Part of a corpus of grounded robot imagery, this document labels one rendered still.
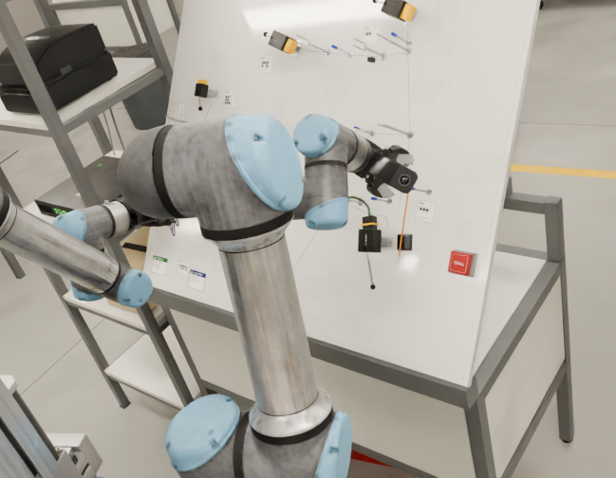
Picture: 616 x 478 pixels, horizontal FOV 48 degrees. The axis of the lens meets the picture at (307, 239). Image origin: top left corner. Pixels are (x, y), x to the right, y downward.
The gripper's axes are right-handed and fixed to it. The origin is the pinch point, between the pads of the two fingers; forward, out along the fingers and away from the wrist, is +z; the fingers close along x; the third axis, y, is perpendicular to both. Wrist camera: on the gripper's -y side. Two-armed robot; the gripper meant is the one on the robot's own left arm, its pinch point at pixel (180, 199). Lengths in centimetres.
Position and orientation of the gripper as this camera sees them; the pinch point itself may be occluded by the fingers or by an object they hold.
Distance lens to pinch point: 172.6
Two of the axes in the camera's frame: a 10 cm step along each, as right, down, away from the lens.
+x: -1.2, -9.7, -2.1
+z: 5.9, -2.4, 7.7
